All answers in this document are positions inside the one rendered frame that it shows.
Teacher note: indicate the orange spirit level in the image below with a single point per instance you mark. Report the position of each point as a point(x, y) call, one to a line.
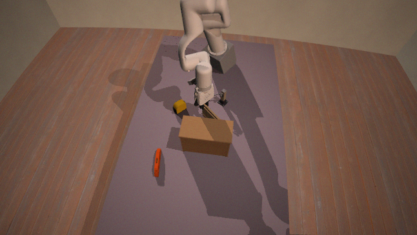
point(156, 166)

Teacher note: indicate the brown wooden cabinet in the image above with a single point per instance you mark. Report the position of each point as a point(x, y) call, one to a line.
point(207, 135)

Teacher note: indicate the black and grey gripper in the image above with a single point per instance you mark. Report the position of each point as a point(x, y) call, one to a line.
point(201, 98)

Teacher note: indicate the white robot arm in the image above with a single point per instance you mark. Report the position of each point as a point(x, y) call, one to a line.
point(198, 17)

